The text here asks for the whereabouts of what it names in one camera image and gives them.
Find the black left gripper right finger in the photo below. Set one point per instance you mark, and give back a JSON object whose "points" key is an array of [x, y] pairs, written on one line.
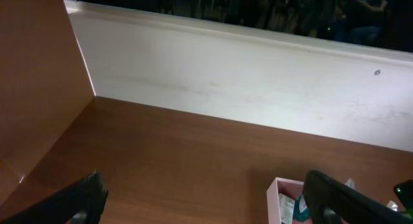
{"points": [[330, 201]]}

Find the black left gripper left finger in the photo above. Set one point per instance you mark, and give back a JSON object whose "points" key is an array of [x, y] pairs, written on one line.
{"points": [[82, 202]]}

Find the teal mouthwash bottle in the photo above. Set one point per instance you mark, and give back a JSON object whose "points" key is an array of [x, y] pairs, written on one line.
{"points": [[301, 212]]}

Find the green white soap box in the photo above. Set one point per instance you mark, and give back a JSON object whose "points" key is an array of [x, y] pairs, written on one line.
{"points": [[286, 209]]}

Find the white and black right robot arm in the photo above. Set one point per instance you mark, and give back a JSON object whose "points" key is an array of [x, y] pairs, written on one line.
{"points": [[403, 191]]}

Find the white cardboard box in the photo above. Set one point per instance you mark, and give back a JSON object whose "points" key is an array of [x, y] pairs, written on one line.
{"points": [[288, 187]]}

